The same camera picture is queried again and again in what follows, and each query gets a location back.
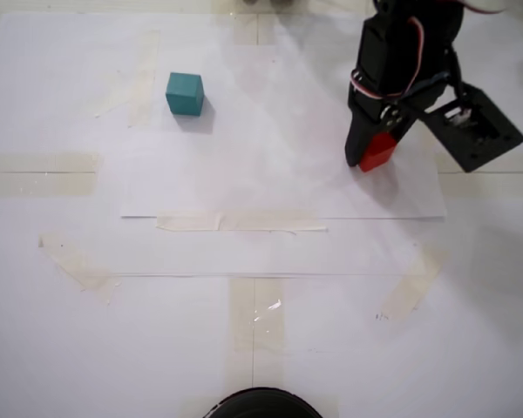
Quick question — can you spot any white cable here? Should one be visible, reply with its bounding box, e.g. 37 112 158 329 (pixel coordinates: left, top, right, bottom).
461 0 512 14

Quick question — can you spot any red white black servo wire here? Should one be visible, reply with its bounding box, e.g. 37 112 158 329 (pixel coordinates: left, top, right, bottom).
350 17 428 99

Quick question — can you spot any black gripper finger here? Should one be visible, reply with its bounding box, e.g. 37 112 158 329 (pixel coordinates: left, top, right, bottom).
378 102 418 145
343 105 378 169

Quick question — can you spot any beige masking tape strip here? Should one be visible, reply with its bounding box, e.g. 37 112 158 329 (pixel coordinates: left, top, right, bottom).
435 154 523 198
377 249 451 324
37 233 115 293
0 152 101 198
94 29 163 129
228 278 288 389

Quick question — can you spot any teal blue cube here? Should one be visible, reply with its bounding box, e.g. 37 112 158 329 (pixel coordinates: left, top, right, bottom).
164 71 205 118

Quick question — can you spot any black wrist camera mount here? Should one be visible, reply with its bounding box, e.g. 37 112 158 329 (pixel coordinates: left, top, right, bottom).
422 82 523 174

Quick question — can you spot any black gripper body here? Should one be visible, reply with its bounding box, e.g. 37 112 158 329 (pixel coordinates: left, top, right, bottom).
347 17 462 124

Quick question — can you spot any black round-base camera stand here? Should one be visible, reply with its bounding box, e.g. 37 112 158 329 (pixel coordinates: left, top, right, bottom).
207 387 322 418

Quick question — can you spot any red cube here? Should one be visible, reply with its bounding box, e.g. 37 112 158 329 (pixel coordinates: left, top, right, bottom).
357 132 397 174

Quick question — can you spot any white paper sheet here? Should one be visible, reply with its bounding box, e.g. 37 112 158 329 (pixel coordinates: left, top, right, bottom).
120 41 447 219

